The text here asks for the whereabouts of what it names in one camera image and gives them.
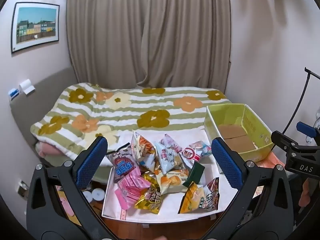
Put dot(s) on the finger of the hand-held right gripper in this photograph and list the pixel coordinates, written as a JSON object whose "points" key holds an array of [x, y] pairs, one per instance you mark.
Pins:
{"points": [[305, 128], [283, 141]]}

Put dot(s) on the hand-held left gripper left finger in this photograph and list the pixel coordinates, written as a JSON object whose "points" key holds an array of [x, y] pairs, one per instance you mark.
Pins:
{"points": [[92, 163]]}

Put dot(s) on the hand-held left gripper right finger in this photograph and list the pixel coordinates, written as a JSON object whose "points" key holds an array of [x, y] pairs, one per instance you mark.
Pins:
{"points": [[228, 166]]}

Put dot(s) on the green cardboard box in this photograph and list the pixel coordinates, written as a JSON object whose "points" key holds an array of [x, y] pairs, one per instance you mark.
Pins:
{"points": [[237, 135]]}

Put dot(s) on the clear waffle packet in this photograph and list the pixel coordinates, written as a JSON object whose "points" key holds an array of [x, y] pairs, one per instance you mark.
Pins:
{"points": [[172, 180]]}

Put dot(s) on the light blue snack packet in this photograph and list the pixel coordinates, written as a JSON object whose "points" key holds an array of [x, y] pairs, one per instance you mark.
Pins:
{"points": [[203, 148]]}

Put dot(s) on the white round lid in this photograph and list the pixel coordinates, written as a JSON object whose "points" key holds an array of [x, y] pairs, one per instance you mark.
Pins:
{"points": [[98, 194], [87, 196]]}

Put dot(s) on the dark red snack packet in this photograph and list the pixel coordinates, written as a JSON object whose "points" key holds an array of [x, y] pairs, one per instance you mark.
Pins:
{"points": [[212, 193]]}

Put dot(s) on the dark green snack packet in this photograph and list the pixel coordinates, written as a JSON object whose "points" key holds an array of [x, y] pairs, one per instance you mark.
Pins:
{"points": [[195, 176]]}

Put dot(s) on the red white snack packet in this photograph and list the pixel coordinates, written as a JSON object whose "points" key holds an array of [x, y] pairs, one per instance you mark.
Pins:
{"points": [[191, 154]]}

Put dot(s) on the pink snack packet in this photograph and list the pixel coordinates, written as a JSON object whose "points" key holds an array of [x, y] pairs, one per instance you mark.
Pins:
{"points": [[130, 188]]}

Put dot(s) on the pink pillow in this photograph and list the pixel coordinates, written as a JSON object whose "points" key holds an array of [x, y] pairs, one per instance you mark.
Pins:
{"points": [[47, 151]]}

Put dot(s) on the yellow chips packet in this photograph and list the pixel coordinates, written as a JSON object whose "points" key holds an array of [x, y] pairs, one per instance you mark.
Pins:
{"points": [[192, 198]]}

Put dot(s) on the orange white snack packet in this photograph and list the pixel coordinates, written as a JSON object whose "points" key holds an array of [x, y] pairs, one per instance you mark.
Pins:
{"points": [[142, 150]]}

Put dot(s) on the white blue snack packet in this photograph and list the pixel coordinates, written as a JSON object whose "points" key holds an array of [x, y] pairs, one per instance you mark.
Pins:
{"points": [[170, 156]]}

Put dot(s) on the gold foil snack packet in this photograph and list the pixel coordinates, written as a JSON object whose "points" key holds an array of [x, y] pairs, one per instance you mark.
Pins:
{"points": [[150, 198]]}

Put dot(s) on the white patterned towel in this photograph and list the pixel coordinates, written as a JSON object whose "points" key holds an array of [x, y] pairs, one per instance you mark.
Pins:
{"points": [[170, 202]]}

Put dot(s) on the floral striped blanket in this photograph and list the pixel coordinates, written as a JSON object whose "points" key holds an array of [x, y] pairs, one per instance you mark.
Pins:
{"points": [[150, 105]]}

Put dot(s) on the white tissue roll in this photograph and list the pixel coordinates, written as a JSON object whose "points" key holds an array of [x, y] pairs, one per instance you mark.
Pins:
{"points": [[26, 85]]}

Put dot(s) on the blue white small box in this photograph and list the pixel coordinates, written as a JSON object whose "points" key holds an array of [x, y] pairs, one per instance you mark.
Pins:
{"points": [[13, 93]]}

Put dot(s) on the beige curtain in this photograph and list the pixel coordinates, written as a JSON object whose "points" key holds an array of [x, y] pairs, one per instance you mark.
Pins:
{"points": [[150, 32]]}

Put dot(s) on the wall socket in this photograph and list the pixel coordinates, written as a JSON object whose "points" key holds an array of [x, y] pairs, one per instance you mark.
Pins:
{"points": [[22, 189]]}

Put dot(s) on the grey padded bed frame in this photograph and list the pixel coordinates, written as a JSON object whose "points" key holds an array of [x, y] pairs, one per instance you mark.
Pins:
{"points": [[37, 100]]}

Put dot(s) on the framed wall picture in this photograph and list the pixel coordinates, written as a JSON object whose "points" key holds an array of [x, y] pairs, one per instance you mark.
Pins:
{"points": [[35, 26]]}

